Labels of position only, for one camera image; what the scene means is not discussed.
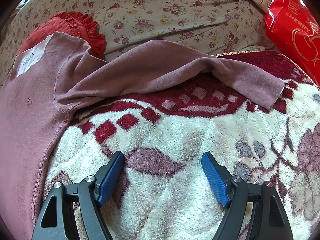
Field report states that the red ruffled garment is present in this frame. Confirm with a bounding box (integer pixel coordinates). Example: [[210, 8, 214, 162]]
[[19, 11, 108, 62]]

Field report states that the red plastic bag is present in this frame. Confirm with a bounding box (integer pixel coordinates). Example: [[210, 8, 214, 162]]
[[264, 0, 320, 87]]

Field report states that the red and white fleece blanket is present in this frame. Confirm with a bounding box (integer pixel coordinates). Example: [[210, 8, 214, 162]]
[[45, 50, 320, 240]]

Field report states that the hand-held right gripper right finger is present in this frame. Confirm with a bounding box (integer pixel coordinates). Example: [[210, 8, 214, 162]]
[[201, 151, 294, 240]]

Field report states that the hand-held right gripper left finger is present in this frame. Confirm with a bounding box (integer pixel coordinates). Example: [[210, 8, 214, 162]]
[[31, 151, 125, 240]]

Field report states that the pink long-sleeve shirt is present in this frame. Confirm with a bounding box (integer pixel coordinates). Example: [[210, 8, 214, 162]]
[[0, 31, 285, 240]]

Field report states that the floral bed sheet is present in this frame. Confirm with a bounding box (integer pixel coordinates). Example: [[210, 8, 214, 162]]
[[0, 0, 278, 85]]

